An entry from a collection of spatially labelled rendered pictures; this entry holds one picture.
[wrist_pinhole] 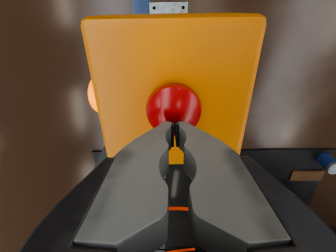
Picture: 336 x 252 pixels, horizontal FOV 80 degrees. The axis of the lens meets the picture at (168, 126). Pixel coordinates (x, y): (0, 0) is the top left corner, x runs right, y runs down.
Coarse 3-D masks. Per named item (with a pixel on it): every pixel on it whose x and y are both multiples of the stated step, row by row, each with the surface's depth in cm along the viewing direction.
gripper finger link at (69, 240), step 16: (112, 160) 9; (96, 176) 8; (80, 192) 7; (96, 192) 7; (64, 208) 7; (80, 208) 7; (48, 224) 6; (64, 224) 6; (80, 224) 6; (32, 240) 6; (48, 240) 6; (64, 240) 6
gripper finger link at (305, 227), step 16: (256, 176) 8; (272, 176) 8; (272, 192) 7; (288, 192) 7; (272, 208) 7; (288, 208) 7; (304, 208) 7; (288, 224) 6; (304, 224) 6; (320, 224) 6; (304, 240) 6; (320, 240) 6
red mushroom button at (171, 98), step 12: (168, 84) 13; (180, 84) 14; (156, 96) 13; (168, 96) 13; (180, 96) 13; (192, 96) 13; (156, 108) 14; (168, 108) 13; (180, 108) 13; (192, 108) 14; (156, 120) 14; (168, 120) 14; (180, 120) 14; (192, 120) 14
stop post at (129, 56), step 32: (96, 32) 13; (128, 32) 13; (160, 32) 13; (192, 32) 13; (224, 32) 13; (256, 32) 13; (96, 64) 14; (128, 64) 14; (160, 64) 14; (192, 64) 14; (224, 64) 14; (256, 64) 14; (96, 96) 15; (128, 96) 15; (224, 96) 15; (128, 128) 16; (224, 128) 16
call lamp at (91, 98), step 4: (88, 84) 16; (88, 88) 16; (92, 88) 16; (88, 92) 16; (92, 92) 16; (88, 96) 16; (92, 96) 16; (92, 100) 16; (92, 104) 16; (96, 108) 17
